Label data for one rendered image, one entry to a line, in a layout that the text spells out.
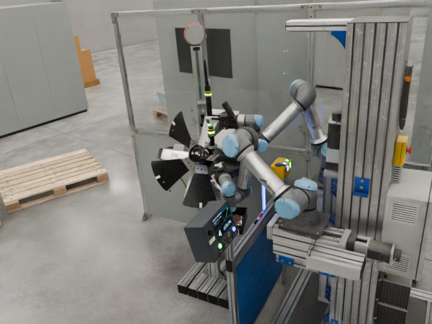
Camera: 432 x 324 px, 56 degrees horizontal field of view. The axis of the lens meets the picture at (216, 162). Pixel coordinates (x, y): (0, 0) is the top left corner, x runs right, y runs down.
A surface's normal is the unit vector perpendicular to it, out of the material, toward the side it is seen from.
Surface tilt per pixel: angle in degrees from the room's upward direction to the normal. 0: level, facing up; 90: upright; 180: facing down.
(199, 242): 90
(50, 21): 90
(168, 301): 0
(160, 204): 90
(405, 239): 90
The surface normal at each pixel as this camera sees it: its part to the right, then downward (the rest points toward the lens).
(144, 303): -0.07, -0.91
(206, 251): -0.47, 0.40
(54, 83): 0.75, 0.22
